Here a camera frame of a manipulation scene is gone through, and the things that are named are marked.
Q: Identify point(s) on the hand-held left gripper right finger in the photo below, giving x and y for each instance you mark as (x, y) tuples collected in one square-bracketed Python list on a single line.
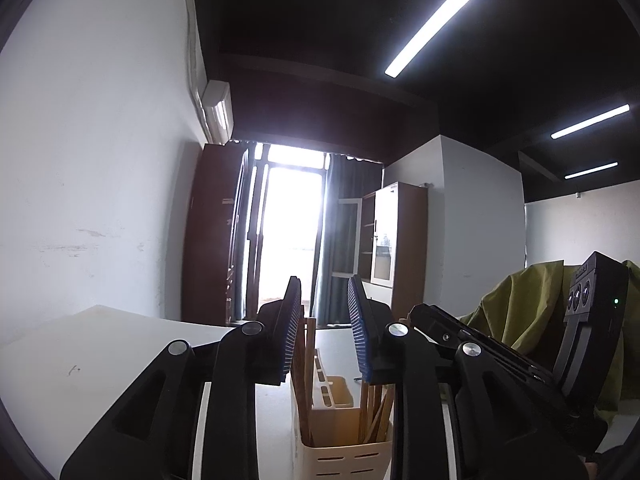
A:
[(359, 335)]

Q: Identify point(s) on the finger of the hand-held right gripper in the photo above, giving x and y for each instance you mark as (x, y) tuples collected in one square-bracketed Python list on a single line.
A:
[(565, 410), (445, 327)]

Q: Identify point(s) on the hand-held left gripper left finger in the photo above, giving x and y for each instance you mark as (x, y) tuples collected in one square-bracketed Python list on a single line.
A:
[(291, 330)]

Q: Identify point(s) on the group of wooden chopsticks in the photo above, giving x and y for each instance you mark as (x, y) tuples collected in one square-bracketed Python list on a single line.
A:
[(310, 332)]

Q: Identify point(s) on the cream plastic utensil holder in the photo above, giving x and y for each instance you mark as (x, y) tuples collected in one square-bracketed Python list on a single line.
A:
[(340, 455)]

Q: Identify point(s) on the olive green jacket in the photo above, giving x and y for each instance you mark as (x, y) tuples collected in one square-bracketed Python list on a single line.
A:
[(520, 310)]

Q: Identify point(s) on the wooden cabinet with glass doors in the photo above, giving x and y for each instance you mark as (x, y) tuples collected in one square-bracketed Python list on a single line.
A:
[(407, 240)]

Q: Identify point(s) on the glass balcony door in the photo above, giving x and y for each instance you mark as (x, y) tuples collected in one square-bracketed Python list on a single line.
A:
[(290, 220)]

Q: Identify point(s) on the dark wooden cabinet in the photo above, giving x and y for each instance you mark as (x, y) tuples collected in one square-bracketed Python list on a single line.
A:
[(210, 235)]

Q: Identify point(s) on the dark grey curtain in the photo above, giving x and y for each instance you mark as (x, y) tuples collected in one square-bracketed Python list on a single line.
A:
[(345, 180)]

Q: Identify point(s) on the long ceiling strip light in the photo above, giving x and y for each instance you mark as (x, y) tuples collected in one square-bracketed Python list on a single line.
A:
[(590, 121), (435, 25), (592, 170)]

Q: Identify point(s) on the white wall air conditioner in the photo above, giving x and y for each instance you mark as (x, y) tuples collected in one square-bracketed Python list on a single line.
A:
[(220, 110)]

